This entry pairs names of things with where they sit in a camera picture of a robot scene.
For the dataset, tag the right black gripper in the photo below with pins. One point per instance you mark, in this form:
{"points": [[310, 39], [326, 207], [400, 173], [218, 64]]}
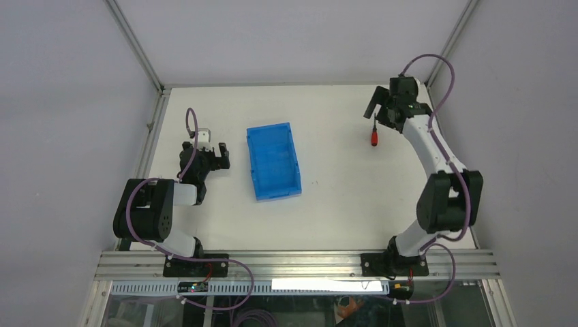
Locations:
{"points": [[381, 97]]}

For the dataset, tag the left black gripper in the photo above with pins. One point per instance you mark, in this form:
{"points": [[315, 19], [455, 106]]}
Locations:
{"points": [[214, 159]]}

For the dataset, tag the red black screwdriver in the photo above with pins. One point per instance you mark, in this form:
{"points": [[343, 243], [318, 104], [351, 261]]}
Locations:
{"points": [[374, 133]]}

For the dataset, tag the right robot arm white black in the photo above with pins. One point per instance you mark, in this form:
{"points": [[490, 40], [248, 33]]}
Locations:
{"points": [[451, 196]]}

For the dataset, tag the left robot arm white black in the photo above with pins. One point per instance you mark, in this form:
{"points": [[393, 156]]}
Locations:
{"points": [[144, 213]]}

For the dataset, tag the blue plastic bin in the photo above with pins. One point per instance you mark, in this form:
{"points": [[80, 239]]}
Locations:
{"points": [[274, 166]]}

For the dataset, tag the orange object below table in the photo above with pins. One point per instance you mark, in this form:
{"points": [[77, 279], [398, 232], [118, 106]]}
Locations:
{"points": [[345, 306]]}

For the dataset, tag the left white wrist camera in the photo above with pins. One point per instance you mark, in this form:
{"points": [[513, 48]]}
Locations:
{"points": [[202, 139]]}

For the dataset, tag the right aluminium frame post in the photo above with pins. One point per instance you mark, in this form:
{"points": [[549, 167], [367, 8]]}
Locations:
{"points": [[452, 40]]}

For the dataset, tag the aluminium frame post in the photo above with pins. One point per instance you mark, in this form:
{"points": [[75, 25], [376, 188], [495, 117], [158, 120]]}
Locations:
{"points": [[132, 41], [452, 40]]}

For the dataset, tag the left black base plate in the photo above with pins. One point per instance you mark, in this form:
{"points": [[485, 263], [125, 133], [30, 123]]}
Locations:
{"points": [[195, 267]]}

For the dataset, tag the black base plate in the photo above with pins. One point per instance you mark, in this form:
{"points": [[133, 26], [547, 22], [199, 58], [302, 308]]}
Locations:
{"points": [[386, 264], [195, 267]]}

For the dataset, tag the white slotted cable duct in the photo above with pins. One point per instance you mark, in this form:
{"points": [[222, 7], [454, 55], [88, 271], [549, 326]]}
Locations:
{"points": [[274, 287]]}

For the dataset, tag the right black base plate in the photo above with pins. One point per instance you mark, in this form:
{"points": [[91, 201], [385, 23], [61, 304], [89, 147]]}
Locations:
{"points": [[386, 264]]}

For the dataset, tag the left aluminium frame post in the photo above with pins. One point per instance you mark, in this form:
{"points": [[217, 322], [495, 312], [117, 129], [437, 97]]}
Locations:
{"points": [[132, 41]]}

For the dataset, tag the aluminium front rail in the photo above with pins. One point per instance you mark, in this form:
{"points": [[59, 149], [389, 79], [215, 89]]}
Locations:
{"points": [[468, 264]]}

